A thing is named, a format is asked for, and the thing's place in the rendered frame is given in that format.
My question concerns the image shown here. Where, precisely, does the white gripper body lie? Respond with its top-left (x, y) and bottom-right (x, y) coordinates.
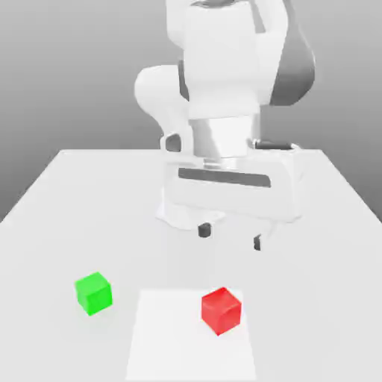
top-left (163, 155), bottom-right (303, 224)

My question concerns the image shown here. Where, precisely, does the small red cube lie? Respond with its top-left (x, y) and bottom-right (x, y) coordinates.
top-left (200, 286), bottom-right (242, 337)

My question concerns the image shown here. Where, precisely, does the small green cube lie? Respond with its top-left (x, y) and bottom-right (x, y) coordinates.
top-left (73, 271), bottom-right (113, 317)

